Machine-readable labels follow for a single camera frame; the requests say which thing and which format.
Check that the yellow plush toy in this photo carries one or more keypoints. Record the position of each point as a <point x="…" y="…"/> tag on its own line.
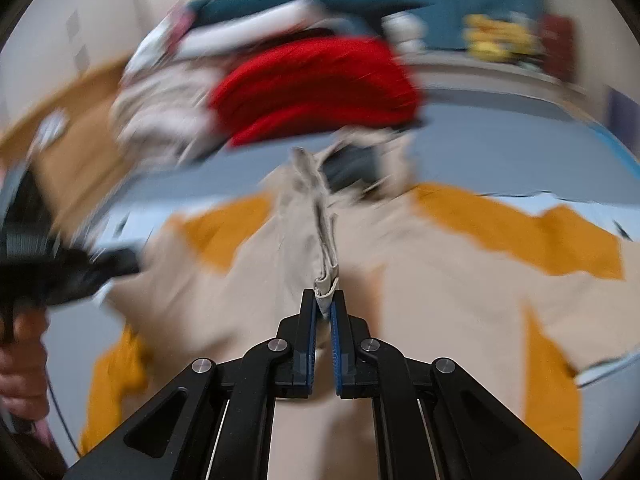
<point x="500" y="35"/>

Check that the white cloth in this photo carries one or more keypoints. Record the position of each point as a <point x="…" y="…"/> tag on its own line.
<point x="240" y="30"/>

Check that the beige and orange jacket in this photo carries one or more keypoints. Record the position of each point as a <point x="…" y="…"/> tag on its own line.
<point x="440" y="285"/>

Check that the grey bed headboard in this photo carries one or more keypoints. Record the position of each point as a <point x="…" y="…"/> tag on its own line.
<point x="500" y="72"/>

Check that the purple mat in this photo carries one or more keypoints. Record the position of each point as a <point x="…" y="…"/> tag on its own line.
<point x="622" y="110"/>

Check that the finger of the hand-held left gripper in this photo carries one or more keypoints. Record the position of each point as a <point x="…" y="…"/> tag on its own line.
<point x="117" y="267"/>

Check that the red knit sweater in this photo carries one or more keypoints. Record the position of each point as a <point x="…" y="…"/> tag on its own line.
<point x="310" y="85"/>

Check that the teal cloth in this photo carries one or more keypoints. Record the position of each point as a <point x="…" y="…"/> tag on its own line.
<point x="260" y="0"/>

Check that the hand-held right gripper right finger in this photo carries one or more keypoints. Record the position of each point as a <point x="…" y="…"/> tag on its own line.
<point x="337" y="355"/>

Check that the wooden bed frame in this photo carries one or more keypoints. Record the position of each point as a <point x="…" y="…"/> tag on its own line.
<point x="75" y="175"/>

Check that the grey and blue printed bedsheet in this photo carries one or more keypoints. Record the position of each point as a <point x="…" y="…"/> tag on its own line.
<point x="500" y="145"/>

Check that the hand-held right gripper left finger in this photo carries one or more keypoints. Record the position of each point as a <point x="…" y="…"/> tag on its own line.
<point x="312" y="355"/>

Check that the person's left hand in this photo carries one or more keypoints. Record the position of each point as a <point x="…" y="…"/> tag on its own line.
<point x="25" y="370"/>

